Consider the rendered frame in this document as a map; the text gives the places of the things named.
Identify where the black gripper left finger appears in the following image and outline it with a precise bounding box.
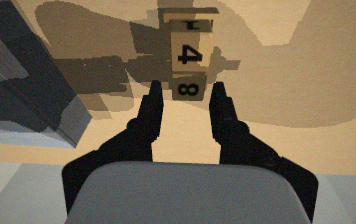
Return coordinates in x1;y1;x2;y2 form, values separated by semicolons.
61;80;164;217

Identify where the tan cube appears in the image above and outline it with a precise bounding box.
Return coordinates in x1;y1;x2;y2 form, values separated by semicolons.
171;71;207;101
169;19;214;72

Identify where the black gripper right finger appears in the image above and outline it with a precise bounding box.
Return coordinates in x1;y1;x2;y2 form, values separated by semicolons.
209;81;319;224

